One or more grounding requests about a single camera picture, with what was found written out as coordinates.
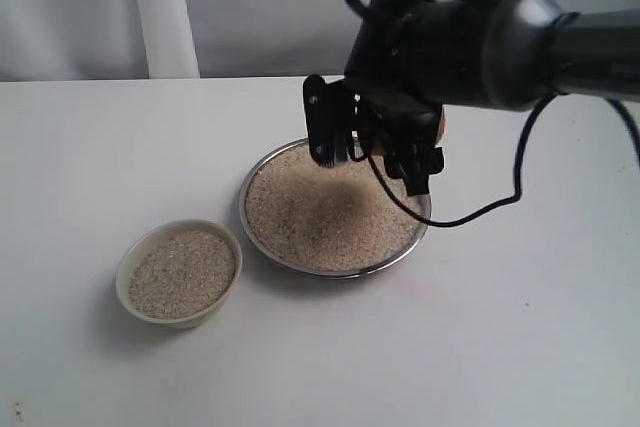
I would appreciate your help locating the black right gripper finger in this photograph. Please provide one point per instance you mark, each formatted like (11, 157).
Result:
(392, 165)
(329, 112)

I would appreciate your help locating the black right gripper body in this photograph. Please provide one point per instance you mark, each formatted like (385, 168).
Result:
(412, 57)

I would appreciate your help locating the brown wooden cup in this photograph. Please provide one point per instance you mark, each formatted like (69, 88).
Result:
(440, 127)

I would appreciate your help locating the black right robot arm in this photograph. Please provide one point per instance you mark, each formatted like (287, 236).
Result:
(539, 50)

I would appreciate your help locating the round steel rice tray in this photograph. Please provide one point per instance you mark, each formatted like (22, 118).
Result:
(329, 223)

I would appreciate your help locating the white ceramic rice bowl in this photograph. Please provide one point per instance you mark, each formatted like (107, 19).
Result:
(179, 274)

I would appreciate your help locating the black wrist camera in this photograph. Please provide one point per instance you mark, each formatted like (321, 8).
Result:
(419, 161)

